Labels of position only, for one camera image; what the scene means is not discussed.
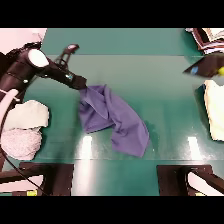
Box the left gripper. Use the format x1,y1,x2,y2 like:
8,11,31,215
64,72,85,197
67,73,89,91

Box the purple shirt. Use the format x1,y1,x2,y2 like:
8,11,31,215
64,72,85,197
77,84,151,159

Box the pale green garment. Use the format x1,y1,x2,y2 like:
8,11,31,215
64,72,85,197
2,99,51,132

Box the pale pink fluffy garment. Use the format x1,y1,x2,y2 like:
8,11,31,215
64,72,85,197
0,127,44,161

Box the heap of clothes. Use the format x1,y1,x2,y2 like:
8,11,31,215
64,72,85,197
184,27,224,56

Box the pale yellow garment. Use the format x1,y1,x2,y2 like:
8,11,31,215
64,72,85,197
202,79,224,143

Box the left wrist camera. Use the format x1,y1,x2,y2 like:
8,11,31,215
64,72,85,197
54,43,81,73

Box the black cable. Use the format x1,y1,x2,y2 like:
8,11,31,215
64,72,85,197
0,146,49,197

